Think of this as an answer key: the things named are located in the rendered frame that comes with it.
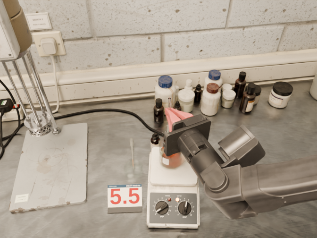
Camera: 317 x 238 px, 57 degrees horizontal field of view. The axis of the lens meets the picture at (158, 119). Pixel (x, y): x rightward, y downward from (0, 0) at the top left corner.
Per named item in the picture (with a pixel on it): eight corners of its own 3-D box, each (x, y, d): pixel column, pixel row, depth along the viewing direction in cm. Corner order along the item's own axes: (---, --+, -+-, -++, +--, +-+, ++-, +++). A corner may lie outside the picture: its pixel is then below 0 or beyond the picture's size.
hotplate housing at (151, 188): (199, 230, 73) (202, 215, 67) (146, 229, 73) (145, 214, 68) (193, 159, 89) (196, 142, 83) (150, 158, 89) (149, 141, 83)
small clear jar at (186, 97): (173, 108, 105) (174, 94, 101) (184, 100, 108) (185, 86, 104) (186, 115, 102) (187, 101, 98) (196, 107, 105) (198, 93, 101)
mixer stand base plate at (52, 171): (86, 202, 78) (86, 200, 78) (8, 213, 76) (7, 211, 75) (87, 123, 100) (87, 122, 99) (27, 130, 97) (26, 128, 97)
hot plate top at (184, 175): (197, 186, 73) (197, 184, 72) (149, 185, 73) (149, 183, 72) (194, 149, 81) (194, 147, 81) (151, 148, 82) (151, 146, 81)
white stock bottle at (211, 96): (207, 118, 101) (211, 94, 94) (196, 108, 105) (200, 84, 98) (221, 112, 104) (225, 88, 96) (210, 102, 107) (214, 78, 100)
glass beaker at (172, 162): (185, 169, 76) (187, 148, 70) (161, 174, 75) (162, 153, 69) (177, 149, 81) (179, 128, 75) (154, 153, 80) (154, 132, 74)
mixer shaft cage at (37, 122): (52, 135, 77) (21, 53, 59) (26, 139, 76) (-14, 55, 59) (54, 118, 82) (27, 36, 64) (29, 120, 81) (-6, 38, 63)
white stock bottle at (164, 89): (164, 99, 109) (164, 70, 100) (179, 108, 105) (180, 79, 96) (150, 108, 105) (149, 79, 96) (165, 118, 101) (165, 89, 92)
